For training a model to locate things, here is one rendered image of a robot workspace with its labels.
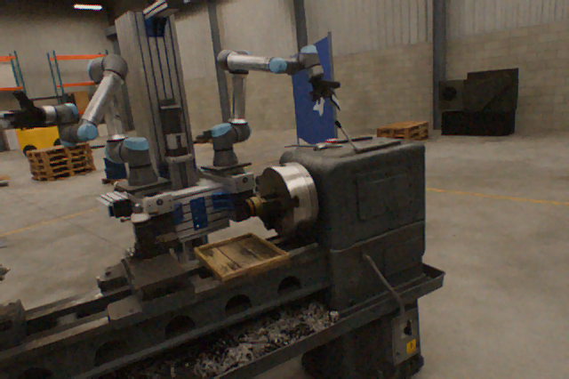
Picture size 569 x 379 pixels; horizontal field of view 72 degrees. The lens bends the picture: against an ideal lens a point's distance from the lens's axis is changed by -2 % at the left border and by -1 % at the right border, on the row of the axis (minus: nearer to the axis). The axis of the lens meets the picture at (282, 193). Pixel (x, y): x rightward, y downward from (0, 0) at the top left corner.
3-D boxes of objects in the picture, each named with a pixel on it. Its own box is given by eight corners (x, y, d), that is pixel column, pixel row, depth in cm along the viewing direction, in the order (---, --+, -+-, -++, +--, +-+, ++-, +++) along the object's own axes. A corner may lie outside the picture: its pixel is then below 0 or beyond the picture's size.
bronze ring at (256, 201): (259, 192, 175) (239, 197, 170) (268, 196, 167) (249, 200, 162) (260, 212, 177) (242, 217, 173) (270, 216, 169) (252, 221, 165)
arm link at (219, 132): (208, 149, 229) (205, 125, 225) (224, 145, 239) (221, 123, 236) (223, 149, 222) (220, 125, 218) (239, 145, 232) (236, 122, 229)
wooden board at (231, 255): (252, 238, 193) (252, 230, 192) (291, 262, 162) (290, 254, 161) (194, 255, 179) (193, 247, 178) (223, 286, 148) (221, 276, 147)
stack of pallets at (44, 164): (79, 169, 1060) (73, 142, 1042) (97, 170, 1014) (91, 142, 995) (31, 181, 960) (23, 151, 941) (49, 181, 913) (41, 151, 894)
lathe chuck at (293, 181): (277, 218, 197) (273, 157, 186) (313, 241, 171) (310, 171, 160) (261, 222, 192) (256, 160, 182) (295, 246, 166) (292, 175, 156)
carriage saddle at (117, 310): (167, 259, 179) (164, 246, 177) (199, 301, 139) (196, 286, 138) (97, 278, 165) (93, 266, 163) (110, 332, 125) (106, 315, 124)
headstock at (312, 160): (367, 199, 236) (364, 134, 226) (431, 218, 195) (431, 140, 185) (281, 224, 209) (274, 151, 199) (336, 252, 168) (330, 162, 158)
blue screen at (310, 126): (284, 147, 1066) (275, 57, 1005) (312, 143, 1074) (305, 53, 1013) (316, 179, 670) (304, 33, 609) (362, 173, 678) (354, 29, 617)
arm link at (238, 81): (221, 142, 238) (221, 48, 219) (237, 139, 250) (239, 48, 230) (236, 147, 232) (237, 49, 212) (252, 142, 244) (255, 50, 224)
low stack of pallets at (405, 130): (398, 138, 1024) (397, 121, 1013) (430, 138, 968) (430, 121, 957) (374, 146, 936) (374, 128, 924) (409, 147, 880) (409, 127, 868)
